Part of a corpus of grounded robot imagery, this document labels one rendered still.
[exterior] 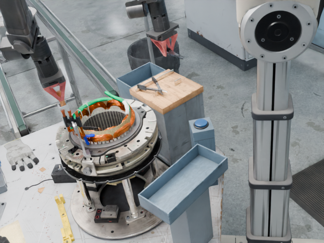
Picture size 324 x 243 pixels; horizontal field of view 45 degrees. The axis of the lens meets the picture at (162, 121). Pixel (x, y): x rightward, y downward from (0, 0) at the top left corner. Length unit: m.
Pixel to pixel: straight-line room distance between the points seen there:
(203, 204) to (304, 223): 1.27
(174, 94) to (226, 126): 1.60
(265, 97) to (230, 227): 1.34
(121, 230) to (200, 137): 0.39
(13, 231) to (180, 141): 0.66
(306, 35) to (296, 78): 2.60
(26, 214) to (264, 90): 0.94
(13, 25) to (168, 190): 0.58
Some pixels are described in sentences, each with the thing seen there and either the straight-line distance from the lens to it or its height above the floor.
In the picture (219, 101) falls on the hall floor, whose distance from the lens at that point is 3.23.
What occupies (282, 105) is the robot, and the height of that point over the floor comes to 1.19.
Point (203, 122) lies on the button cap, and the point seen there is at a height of 1.04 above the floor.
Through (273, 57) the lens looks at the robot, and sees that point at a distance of 0.94.
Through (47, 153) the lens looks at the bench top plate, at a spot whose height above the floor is 0.78.
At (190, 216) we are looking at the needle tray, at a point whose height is 0.96.
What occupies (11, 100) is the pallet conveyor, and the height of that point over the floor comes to 0.76.
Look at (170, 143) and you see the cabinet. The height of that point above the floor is 0.90.
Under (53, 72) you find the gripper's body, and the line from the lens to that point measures 1.16.
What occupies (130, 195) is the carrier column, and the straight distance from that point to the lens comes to 1.26.
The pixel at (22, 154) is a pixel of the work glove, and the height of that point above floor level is 0.80.
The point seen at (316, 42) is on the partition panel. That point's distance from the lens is 3.73.
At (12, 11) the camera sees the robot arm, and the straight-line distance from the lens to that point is 1.00.
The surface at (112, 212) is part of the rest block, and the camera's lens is 1.34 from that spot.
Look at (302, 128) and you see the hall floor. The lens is 2.96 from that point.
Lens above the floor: 1.81
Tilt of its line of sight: 36 degrees down
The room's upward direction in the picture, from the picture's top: 10 degrees counter-clockwise
